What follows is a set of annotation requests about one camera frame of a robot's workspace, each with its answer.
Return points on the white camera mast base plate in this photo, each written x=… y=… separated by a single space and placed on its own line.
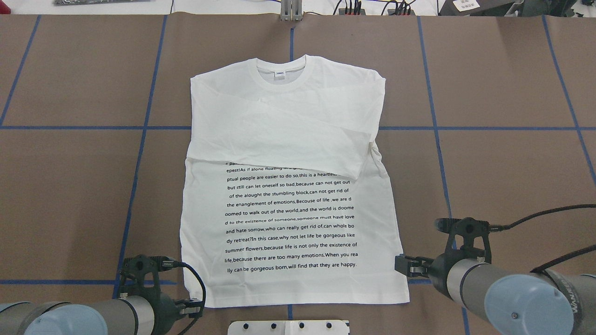
x=290 y=327

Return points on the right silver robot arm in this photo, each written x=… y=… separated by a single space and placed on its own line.
x=542 y=302

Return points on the lower orange black adapter box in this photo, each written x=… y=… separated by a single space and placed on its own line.
x=401 y=8

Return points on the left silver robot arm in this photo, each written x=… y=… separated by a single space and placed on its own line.
x=112 y=317

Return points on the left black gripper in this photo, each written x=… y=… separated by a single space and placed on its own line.
x=164 y=307

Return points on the silver foil tray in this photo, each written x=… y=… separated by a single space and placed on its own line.
x=90 y=2

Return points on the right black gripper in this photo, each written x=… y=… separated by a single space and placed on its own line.
x=439 y=269

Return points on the upper orange black adapter box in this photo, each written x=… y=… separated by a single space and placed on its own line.
x=349 y=7

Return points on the white long-sleeve printed shirt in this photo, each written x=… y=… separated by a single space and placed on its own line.
x=286 y=199

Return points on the aluminium frame post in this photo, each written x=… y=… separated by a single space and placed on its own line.
x=291 y=10

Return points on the orange black adapter box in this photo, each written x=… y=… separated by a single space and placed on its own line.
x=349 y=7
x=401 y=8

